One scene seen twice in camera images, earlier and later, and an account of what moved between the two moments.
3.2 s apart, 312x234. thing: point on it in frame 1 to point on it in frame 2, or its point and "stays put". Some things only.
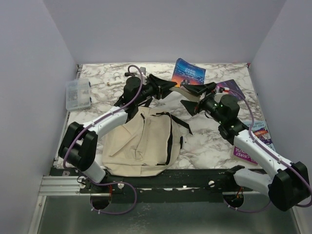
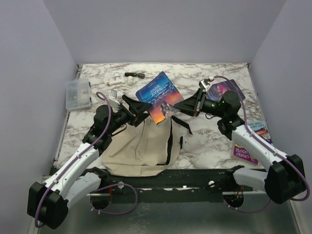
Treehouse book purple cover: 243,155 stays put
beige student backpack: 149,143 stays put
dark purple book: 232,85 stays put
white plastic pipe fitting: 117,80 stays put
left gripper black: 160,86 to 137,108
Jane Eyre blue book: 185,73 to 160,93
